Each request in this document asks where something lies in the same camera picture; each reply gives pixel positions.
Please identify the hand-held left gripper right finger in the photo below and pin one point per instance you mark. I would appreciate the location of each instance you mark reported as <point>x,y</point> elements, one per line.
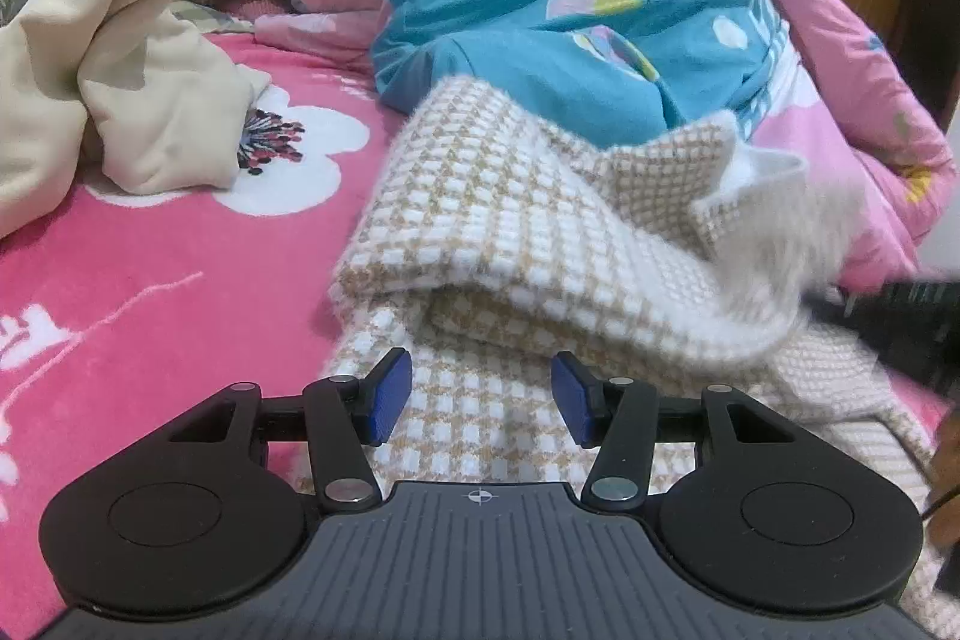
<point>574,404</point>

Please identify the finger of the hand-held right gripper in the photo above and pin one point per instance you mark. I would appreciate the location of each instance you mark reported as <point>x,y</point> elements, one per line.
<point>840,317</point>

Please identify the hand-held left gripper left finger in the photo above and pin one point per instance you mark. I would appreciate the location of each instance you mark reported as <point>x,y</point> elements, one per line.
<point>390,396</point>

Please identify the beige white checked coat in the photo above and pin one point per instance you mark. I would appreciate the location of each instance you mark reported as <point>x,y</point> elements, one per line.
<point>487,220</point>

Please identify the person's right hand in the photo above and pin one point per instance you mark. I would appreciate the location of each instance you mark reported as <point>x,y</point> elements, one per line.
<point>951,460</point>

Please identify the cream garment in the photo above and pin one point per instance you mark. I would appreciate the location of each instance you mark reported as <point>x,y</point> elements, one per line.
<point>127,85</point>

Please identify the pink floral blanket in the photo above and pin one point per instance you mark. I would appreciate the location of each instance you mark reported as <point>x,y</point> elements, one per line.
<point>187,280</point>

